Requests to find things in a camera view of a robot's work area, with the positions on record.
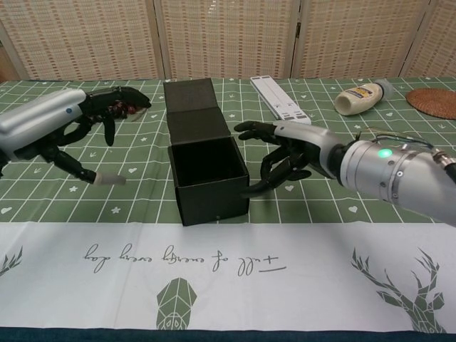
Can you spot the round brown woven coaster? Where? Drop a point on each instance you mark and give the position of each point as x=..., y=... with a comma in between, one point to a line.
x=434, y=101

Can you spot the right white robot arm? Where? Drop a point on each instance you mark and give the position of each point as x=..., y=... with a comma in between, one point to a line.
x=409, y=178

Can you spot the cream mayonnaise squeeze bottle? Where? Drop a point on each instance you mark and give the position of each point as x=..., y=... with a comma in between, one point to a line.
x=360, y=98

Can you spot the green checked tablecloth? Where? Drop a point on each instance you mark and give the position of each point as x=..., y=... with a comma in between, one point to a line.
x=71, y=199

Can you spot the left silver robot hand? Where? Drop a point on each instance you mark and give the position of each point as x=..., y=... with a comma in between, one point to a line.
x=35, y=121

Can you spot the dark red grape bunch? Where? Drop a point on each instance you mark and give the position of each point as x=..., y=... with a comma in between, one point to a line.
x=121, y=106

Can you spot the white folding stand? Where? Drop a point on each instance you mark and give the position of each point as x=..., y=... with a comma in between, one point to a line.
x=274, y=96

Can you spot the woven bamboo folding screen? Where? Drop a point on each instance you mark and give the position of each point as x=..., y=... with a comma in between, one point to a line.
x=213, y=35

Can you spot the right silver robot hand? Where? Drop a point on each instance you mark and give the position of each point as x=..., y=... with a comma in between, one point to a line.
x=306, y=137

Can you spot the black folding box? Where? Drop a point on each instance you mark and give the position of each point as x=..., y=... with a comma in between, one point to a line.
x=213, y=206

